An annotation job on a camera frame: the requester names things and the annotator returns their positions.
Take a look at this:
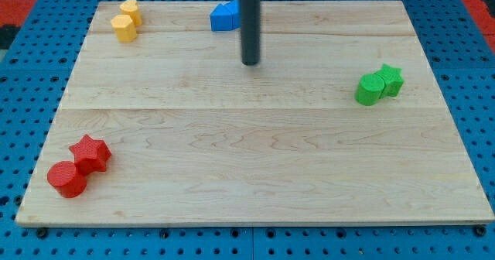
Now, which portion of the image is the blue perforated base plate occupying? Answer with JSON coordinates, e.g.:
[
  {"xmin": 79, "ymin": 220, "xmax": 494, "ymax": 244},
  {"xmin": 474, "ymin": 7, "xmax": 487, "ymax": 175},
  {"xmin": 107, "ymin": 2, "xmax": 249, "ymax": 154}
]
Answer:
[{"xmin": 1, "ymin": 0, "xmax": 494, "ymax": 259}]

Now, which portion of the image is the yellow hexagon block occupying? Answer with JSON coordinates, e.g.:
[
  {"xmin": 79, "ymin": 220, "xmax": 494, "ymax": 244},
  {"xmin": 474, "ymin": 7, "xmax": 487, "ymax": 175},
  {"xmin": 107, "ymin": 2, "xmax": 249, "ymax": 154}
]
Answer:
[{"xmin": 111, "ymin": 15, "xmax": 137, "ymax": 43}]

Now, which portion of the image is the blue triangle block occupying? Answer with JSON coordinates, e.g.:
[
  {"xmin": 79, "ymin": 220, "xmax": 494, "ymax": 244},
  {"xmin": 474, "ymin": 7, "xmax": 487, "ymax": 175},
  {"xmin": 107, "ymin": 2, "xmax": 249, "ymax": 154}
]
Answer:
[{"xmin": 210, "ymin": 4, "xmax": 233, "ymax": 32}]

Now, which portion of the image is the red cylinder block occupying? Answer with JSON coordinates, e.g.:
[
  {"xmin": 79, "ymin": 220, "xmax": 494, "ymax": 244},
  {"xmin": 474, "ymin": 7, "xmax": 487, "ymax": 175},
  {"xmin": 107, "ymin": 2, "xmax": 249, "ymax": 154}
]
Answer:
[{"xmin": 47, "ymin": 161, "xmax": 87, "ymax": 198}]

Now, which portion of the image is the yellow heart block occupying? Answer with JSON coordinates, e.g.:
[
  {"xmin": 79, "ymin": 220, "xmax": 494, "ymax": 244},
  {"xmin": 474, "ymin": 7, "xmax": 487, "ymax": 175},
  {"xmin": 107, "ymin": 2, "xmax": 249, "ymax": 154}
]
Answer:
[{"xmin": 119, "ymin": 0, "xmax": 142, "ymax": 26}]

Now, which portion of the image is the red star block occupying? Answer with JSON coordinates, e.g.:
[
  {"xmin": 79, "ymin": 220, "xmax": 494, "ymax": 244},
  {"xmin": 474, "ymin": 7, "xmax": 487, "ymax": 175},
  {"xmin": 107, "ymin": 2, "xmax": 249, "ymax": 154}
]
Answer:
[{"xmin": 69, "ymin": 135, "xmax": 111, "ymax": 176}]

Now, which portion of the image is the green cylinder block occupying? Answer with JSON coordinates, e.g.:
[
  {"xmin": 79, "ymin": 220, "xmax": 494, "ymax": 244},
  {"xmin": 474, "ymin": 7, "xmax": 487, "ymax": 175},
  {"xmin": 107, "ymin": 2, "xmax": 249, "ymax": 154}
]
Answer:
[{"xmin": 354, "ymin": 74, "xmax": 385, "ymax": 106}]

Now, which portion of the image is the blue cube block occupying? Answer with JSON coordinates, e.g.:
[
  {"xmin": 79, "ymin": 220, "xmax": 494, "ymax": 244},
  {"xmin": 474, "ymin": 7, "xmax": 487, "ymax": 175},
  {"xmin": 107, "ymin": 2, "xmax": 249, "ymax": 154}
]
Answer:
[{"xmin": 224, "ymin": 0, "xmax": 241, "ymax": 29}]

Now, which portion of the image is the light wooden board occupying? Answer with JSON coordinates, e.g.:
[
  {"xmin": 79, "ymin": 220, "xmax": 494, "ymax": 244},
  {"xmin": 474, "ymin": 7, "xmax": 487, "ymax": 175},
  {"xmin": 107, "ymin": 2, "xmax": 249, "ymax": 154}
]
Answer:
[{"xmin": 16, "ymin": 1, "xmax": 494, "ymax": 228}]

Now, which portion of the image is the green star block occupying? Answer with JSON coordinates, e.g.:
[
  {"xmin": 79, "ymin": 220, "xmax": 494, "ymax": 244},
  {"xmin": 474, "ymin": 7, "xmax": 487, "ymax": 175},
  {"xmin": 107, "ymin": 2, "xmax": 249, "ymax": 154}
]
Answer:
[{"xmin": 375, "ymin": 63, "xmax": 404, "ymax": 98}]

